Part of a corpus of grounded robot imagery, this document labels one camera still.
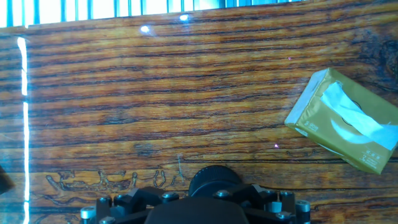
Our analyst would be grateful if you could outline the gold tissue pack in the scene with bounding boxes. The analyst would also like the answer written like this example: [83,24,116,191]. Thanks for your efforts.
[284,67,398,175]

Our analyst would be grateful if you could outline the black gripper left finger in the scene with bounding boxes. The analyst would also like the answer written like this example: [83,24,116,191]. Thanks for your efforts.
[80,186,181,224]

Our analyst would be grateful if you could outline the glossy wood grain board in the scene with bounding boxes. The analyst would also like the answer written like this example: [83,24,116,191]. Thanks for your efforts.
[0,0,398,224]

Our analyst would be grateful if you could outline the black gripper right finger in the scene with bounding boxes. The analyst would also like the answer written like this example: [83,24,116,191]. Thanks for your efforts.
[214,183,312,224]

